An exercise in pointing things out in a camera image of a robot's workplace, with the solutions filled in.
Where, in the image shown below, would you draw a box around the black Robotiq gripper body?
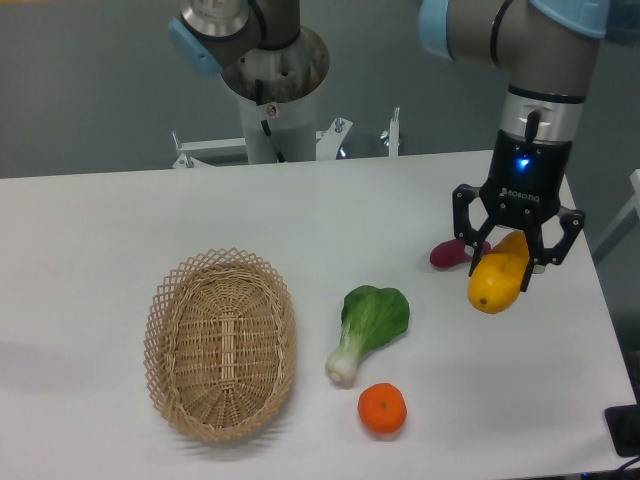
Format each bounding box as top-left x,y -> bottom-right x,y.
480,130 -> 572,230

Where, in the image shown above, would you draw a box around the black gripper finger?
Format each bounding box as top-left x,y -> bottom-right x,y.
518,206 -> 586,293
452,184 -> 497,276

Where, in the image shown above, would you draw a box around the yellow mango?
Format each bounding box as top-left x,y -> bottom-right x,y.
467,231 -> 529,314

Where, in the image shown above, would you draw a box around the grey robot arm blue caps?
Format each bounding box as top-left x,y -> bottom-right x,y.
168,1 -> 610,275

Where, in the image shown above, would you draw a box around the woven wicker basket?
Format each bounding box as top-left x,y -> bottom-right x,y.
144,248 -> 297,442

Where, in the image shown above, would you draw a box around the purple sweet potato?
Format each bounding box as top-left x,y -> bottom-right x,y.
429,239 -> 474,270

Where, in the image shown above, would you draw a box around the green bok choy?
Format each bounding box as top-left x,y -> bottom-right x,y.
325,285 -> 410,386

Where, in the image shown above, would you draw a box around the orange tangerine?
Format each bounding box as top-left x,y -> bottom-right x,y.
357,383 -> 408,435

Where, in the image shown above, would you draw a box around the black device at table edge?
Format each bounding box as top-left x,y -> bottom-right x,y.
604,404 -> 639,457

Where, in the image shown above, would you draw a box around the white metal frame bracket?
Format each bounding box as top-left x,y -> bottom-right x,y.
170,105 -> 404,169

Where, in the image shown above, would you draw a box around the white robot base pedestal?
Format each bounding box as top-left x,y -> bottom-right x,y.
221,27 -> 330,140

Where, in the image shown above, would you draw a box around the black cable on pedestal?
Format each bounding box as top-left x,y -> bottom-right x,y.
254,79 -> 287,164

